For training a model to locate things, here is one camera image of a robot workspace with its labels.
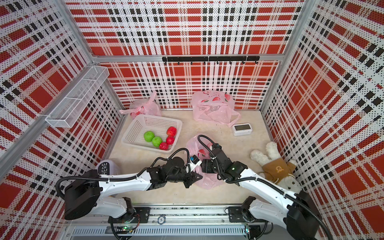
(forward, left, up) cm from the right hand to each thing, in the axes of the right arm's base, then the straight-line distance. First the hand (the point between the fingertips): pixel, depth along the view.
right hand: (208, 164), depth 81 cm
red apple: (+26, +24, -4) cm, 36 cm away
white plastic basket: (+34, +47, -5) cm, 58 cm away
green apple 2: (+18, +33, -4) cm, 38 cm away
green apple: (+22, +39, -4) cm, 45 cm away
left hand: (-7, +3, 0) cm, 8 cm away
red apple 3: (+14, +28, -5) cm, 32 cm away
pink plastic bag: (+44, +44, +2) cm, 62 cm away
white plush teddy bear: (-2, -37, -3) cm, 37 cm away
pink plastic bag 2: (+7, +5, +7) cm, 11 cm away
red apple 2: (+20, +25, -6) cm, 33 cm away
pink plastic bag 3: (+55, -7, -9) cm, 56 cm away
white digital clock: (+29, -25, -6) cm, 38 cm away
